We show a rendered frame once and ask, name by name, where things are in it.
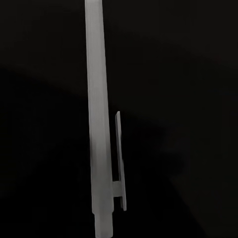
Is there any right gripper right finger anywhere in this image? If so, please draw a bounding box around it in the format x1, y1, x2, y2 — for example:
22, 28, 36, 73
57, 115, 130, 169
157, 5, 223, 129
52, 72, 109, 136
124, 132, 208, 238

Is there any pen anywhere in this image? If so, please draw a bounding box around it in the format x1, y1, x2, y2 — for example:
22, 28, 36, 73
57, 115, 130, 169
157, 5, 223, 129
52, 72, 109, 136
85, 0, 126, 238

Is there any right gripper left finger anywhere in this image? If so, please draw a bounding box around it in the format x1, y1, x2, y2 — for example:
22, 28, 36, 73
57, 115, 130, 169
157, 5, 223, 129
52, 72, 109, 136
0, 132, 84, 238

